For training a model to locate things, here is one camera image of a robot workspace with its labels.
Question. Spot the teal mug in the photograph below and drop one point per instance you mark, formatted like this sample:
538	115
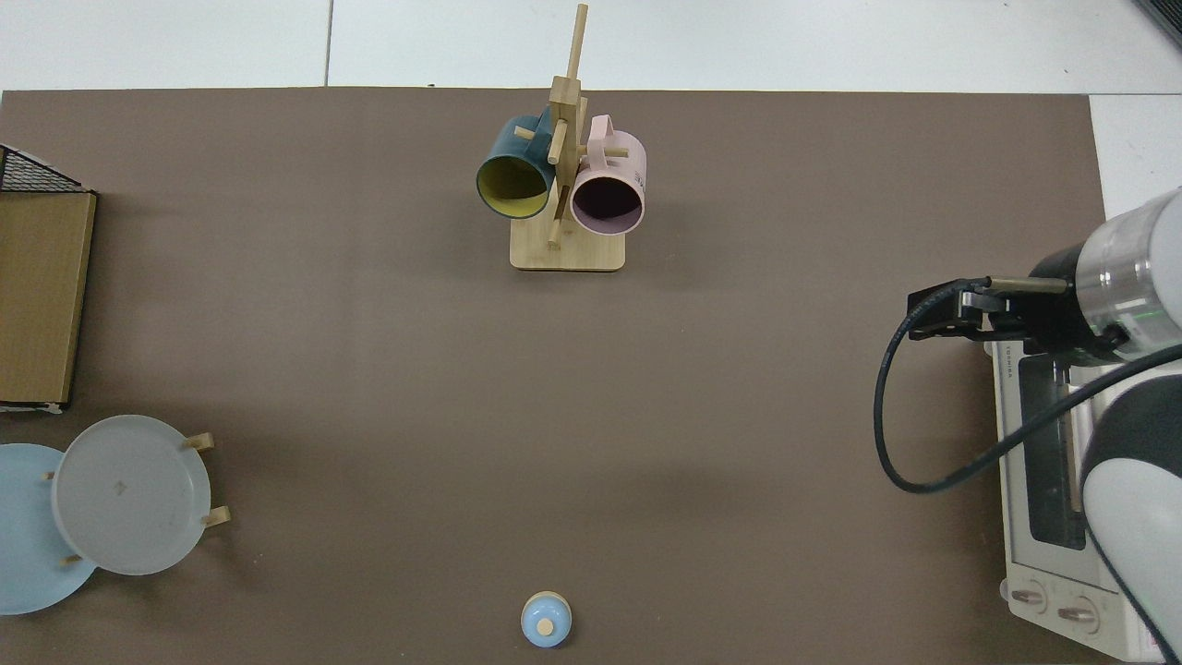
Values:
503	148

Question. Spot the grey plate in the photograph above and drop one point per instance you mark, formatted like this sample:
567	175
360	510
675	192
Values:
129	499

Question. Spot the small blue round bell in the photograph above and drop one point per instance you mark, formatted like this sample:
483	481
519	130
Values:
546	621

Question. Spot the brown table cloth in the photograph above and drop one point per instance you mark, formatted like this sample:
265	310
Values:
462	416

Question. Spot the pink mug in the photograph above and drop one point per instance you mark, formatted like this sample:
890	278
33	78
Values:
609	166

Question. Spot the pale toaster oven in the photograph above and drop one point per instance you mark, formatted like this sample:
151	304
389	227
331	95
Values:
1043	573

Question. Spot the light blue plate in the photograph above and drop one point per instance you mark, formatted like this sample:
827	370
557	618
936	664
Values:
28	554

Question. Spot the wooden cup stand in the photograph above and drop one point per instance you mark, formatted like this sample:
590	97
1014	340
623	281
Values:
568	254

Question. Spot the wooden plate rack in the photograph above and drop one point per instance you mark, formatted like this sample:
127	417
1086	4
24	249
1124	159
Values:
217	516

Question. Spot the dark flat panel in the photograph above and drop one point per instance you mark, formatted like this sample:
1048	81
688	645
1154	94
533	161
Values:
1165	14

